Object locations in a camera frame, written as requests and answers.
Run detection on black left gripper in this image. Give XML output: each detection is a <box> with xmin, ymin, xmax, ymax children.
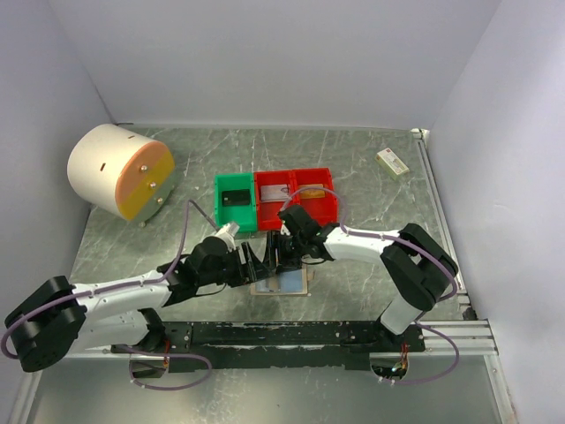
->
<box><xmin>198</xmin><ymin>240</ymin><xmax>274</xmax><ymax>286</ymax></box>

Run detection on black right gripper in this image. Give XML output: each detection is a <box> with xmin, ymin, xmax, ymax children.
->
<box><xmin>264</xmin><ymin>230</ymin><xmax>306</xmax><ymax>274</ymax></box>

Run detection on tan card holder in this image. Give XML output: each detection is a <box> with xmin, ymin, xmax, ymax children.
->
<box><xmin>250</xmin><ymin>267</ymin><xmax>315</xmax><ymax>296</ymax></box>

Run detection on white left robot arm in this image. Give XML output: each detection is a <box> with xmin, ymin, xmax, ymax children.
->
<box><xmin>1</xmin><ymin>225</ymin><xmax>279</xmax><ymax>373</ymax></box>

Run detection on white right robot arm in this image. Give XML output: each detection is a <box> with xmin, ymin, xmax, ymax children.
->
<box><xmin>277</xmin><ymin>204</ymin><xmax>459</xmax><ymax>352</ymax></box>

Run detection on silver credit card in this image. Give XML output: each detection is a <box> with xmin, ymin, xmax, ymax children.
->
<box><xmin>260</xmin><ymin>184</ymin><xmax>290</xmax><ymax>203</ymax></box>

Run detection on orange credit card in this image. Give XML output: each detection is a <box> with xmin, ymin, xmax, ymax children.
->
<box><xmin>299</xmin><ymin>183</ymin><xmax>326</xmax><ymax>200</ymax></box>

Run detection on black credit card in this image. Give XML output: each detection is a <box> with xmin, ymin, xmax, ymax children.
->
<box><xmin>221</xmin><ymin>189</ymin><xmax>252</xmax><ymax>208</ymax></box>

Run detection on red bin middle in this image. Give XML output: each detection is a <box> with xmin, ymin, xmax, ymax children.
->
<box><xmin>253</xmin><ymin>170</ymin><xmax>297</xmax><ymax>231</ymax></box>

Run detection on red bin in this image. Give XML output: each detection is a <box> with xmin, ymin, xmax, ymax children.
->
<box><xmin>253</xmin><ymin>170</ymin><xmax>297</xmax><ymax>231</ymax></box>
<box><xmin>293</xmin><ymin>168</ymin><xmax>338</xmax><ymax>226</ymax></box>

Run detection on green plastic bin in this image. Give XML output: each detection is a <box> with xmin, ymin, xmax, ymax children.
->
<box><xmin>215</xmin><ymin>172</ymin><xmax>258</xmax><ymax>233</ymax></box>

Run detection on red bin right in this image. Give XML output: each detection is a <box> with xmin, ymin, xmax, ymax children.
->
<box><xmin>293</xmin><ymin>168</ymin><xmax>338</xmax><ymax>226</ymax></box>

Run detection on small white cardboard box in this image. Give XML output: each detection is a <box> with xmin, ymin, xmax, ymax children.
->
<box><xmin>375</xmin><ymin>148</ymin><xmax>410</xmax><ymax>180</ymax></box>

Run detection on white cylinder with orange face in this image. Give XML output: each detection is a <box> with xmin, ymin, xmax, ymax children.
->
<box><xmin>67</xmin><ymin>124</ymin><xmax>176</xmax><ymax>224</ymax></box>

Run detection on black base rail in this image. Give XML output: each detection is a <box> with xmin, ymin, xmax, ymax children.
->
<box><xmin>133</xmin><ymin>321</ymin><xmax>425</xmax><ymax>371</ymax></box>

